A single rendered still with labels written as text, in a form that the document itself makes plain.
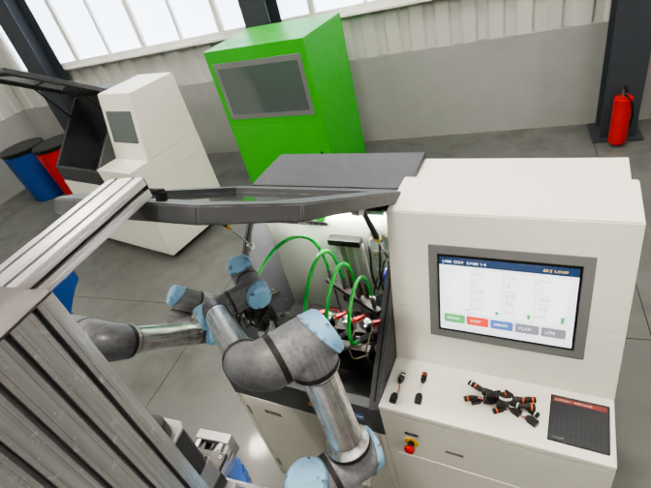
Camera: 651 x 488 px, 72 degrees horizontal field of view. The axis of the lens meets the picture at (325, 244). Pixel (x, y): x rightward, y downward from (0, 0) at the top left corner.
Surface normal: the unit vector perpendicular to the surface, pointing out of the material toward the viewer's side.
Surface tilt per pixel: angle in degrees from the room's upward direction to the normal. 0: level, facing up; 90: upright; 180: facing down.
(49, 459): 90
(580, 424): 0
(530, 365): 76
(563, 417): 0
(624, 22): 90
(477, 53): 90
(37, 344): 90
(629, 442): 0
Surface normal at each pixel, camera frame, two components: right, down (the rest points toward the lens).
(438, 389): -0.22, -0.78
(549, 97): -0.30, 0.62
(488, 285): -0.44, 0.41
